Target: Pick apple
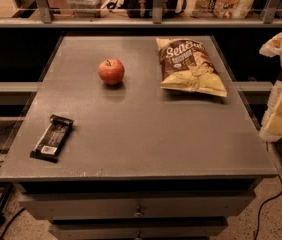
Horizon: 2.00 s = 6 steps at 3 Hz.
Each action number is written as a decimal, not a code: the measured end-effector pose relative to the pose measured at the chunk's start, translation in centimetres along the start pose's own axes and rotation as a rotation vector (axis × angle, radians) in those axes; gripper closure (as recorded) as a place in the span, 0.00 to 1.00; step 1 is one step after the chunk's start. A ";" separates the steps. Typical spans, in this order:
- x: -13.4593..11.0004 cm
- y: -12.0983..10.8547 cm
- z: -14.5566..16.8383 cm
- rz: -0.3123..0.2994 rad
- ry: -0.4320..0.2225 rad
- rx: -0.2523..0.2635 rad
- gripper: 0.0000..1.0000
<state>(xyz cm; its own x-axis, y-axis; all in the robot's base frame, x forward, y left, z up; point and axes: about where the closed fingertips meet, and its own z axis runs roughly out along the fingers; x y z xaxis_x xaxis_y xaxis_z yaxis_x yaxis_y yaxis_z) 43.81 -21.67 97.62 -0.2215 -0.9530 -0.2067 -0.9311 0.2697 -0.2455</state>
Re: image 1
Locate black floor cable right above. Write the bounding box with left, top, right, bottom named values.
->
left=252, top=173, right=282, bottom=240

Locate black snack bar wrapper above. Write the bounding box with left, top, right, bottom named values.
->
left=30, top=114, right=74, bottom=163

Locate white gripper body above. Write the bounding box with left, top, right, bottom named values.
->
left=261, top=80, right=282, bottom=126

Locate grey drawer cabinet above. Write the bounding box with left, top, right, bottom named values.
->
left=0, top=36, right=276, bottom=240

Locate red apple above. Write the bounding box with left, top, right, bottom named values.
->
left=98, top=58, right=125, bottom=85

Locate grey metal shelf rack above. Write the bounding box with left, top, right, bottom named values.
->
left=0, top=0, right=282, bottom=28

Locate upper drawer knob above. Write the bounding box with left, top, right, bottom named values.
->
left=133, top=207, right=144, bottom=218

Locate colourful snack bag on shelf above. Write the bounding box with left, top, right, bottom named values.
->
left=191, top=0, right=254, bottom=19

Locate brown yellow chips bag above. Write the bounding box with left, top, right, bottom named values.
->
left=156, top=38, right=227, bottom=97

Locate black bag on shelf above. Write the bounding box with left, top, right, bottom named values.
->
left=122, top=0, right=187, bottom=18

